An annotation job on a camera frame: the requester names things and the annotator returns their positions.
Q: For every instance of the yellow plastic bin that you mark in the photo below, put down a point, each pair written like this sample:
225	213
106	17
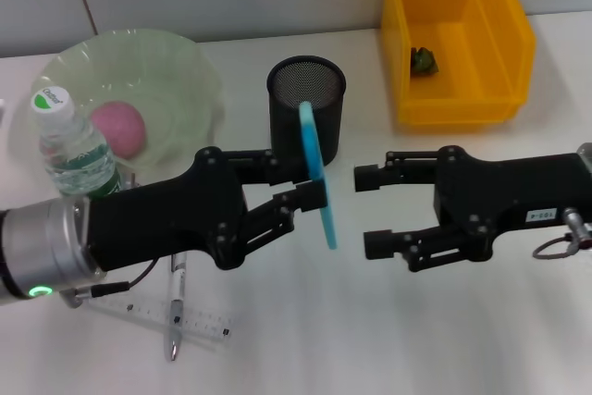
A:
462	34

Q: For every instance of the pink peach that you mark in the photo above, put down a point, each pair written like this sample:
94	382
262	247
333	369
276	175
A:
120	129

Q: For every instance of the pale green wavy glass plate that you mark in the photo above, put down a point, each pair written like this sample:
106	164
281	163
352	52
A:
152	71

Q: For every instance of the blue scissors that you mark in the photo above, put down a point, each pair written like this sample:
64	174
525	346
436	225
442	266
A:
316	159

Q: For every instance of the silver ballpoint pen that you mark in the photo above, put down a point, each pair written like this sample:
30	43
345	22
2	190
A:
176	302

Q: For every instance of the black mesh pen holder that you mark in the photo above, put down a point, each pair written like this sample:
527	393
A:
287	127

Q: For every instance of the clear green-label water bottle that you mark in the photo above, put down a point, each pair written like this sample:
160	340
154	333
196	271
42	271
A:
78	154

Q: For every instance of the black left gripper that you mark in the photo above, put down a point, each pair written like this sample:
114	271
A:
162	219

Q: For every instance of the transparent plastic ruler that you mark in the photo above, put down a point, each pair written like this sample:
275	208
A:
199	321

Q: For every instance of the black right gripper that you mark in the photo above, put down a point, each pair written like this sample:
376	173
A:
499	201

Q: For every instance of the green plastic wrapper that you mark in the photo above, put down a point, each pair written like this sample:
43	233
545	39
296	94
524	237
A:
423	62

